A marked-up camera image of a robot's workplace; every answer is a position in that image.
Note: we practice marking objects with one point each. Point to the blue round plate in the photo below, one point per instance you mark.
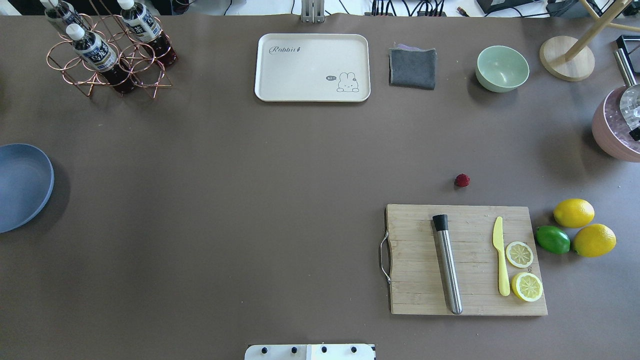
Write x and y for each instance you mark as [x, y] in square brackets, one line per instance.
[26, 183]

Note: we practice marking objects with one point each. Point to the cream rabbit tray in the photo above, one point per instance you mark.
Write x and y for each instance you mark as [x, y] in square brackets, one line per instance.
[312, 67]

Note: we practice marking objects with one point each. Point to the steel muddler black tip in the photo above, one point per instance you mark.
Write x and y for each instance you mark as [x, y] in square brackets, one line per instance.
[453, 293]

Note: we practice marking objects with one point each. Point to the wooden cutting board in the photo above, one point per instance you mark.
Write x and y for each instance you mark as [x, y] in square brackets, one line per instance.
[417, 281]

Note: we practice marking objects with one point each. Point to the grey folded cloth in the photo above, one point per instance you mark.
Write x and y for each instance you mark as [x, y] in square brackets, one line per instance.
[412, 67]

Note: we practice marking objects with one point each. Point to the yellow plastic knife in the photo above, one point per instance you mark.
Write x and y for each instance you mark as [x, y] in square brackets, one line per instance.
[499, 245]

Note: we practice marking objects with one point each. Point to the green bowl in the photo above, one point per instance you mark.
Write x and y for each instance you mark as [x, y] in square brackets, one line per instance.
[501, 69]

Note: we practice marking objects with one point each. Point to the lemon slice upper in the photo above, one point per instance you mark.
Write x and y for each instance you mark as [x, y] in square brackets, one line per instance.
[519, 254]

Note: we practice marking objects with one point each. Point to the lemon slice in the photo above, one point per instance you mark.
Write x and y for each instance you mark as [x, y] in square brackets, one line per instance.
[519, 254]
[527, 286]

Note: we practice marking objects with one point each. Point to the lemon slice lower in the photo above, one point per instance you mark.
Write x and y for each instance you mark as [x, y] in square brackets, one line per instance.
[527, 286]

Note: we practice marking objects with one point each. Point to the dark tea bottle middle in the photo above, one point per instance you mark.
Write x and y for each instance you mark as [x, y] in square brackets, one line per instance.
[146, 29]

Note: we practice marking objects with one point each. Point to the dark tea bottle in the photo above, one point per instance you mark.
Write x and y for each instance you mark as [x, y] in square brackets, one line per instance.
[100, 56]
[146, 29]
[60, 14]

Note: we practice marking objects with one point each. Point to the green lime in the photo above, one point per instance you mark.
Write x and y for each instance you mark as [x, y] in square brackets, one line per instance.
[553, 239]

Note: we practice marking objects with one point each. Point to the yellow lemon far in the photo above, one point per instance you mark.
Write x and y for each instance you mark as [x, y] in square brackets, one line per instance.
[573, 213]

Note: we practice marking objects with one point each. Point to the yellow lemon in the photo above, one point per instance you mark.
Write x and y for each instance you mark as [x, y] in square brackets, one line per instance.
[594, 240]
[573, 213]

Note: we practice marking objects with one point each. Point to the dark tea bottle front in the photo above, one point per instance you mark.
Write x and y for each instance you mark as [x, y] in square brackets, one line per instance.
[100, 56]

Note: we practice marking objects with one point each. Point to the wooden stand round base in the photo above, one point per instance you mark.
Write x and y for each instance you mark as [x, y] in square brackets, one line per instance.
[570, 59]

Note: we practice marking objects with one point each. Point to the yellow lemon near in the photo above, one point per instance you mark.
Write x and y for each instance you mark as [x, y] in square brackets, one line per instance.
[594, 240]

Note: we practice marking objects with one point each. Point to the pink bowl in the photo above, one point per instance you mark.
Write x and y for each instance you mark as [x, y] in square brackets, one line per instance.
[611, 131]

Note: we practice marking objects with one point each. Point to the dark tea bottle back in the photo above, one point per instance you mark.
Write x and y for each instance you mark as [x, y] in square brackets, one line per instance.
[60, 14]

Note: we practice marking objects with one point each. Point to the metal ice scoop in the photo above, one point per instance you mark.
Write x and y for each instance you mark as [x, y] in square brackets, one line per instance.
[629, 103]

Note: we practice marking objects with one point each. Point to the aluminium frame post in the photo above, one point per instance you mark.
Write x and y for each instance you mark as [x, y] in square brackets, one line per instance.
[312, 11]

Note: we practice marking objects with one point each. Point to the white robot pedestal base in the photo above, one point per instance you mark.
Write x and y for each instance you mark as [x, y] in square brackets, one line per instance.
[322, 351]

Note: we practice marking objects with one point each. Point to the copper wire bottle rack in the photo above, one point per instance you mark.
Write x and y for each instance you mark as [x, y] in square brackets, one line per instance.
[124, 50]

